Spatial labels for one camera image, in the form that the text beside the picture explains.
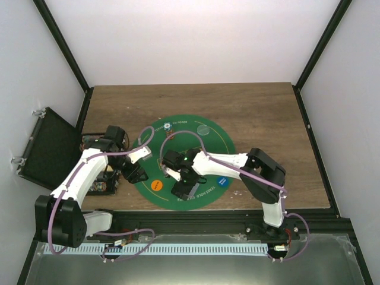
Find orange big blind button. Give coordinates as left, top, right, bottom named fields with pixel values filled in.
left=151, top=179, right=163, bottom=192

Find blue small blind button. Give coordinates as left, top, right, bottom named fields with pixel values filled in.
left=217, top=176, right=230, bottom=188

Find clear round dealer button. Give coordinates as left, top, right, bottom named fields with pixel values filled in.
left=197, top=124, right=210, bottom=136

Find blue patterned card deck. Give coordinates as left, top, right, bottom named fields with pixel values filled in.
left=189, top=183, right=200, bottom=198

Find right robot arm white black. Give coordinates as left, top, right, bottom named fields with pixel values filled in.
left=160, top=148, right=286, bottom=239

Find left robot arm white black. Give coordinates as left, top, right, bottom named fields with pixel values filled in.
left=34, top=125, right=154, bottom=255

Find black poker chip case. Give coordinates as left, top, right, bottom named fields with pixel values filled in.
left=78, top=131, right=125, bottom=196

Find round green poker mat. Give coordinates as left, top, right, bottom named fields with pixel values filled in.
left=133, top=115, right=236, bottom=211

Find stacked poker chips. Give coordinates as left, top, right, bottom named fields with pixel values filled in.
left=163, top=122, right=175, bottom=140

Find light blue slotted strip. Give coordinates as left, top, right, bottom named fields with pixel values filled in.
left=43, top=243, right=268, bottom=256

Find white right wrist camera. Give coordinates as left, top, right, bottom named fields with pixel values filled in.
left=161, top=165, right=181, bottom=182

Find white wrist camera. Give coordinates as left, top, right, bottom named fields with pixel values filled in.
left=161, top=165, right=181, bottom=182
left=127, top=146, right=152, bottom=164

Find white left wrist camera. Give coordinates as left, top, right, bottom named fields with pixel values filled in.
left=127, top=146, right=152, bottom=164

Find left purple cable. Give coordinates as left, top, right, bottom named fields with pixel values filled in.
left=47, top=125, right=156, bottom=263

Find purple cable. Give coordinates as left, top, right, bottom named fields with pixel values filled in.
left=47, top=125, right=156, bottom=263
left=159, top=129, right=311, bottom=263

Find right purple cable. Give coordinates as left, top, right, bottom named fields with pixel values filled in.
left=159, top=129, right=311, bottom=263

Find black mounting rail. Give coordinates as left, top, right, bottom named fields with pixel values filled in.
left=108, top=208, right=355, bottom=242

